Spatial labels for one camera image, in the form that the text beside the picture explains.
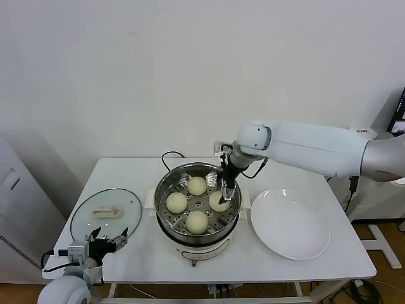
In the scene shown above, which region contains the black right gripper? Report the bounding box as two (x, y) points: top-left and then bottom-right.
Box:
(217, 162), (239, 205)

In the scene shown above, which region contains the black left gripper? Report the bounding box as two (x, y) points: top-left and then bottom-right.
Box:
(84, 225), (129, 259)

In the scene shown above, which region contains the white steamed baozi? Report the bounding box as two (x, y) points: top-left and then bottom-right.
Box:
(187, 176), (208, 196)
(185, 210), (209, 235)
(208, 191), (230, 212)
(165, 192), (188, 214)

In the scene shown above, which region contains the round glass pot lid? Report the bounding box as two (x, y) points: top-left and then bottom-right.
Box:
(70, 188), (143, 247)

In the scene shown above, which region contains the perforated steel steamer basket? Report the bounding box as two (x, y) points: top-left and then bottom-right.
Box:
(154, 162), (242, 244)

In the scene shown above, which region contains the round white plate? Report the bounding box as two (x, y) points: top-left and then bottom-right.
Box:
(250, 189), (331, 261)

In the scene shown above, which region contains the white metal cabinet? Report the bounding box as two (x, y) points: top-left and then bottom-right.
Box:
(0, 134), (69, 284)

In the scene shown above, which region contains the white power strip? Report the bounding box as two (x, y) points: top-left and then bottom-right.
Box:
(207, 283), (237, 299)

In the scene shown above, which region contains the white side desk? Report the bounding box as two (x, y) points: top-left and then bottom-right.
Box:
(349, 126), (377, 137)

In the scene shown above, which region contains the white desk foot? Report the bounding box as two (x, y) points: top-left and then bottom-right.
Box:
(362, 223), (402, 270)

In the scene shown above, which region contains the black laptop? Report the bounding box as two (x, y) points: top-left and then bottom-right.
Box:
(386, 85), (405, 136)

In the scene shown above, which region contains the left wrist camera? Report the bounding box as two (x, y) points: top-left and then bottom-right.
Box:
(53, 241), (89, 263)

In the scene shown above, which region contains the white table frame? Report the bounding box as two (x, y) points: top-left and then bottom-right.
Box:
(61, 278), (352, 304)

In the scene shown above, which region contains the black pot power cable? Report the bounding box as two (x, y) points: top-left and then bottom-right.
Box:
(161, 151), (186, 174)

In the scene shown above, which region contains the black adapter cable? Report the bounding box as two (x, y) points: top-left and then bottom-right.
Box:
(343, 175), (360, 213)

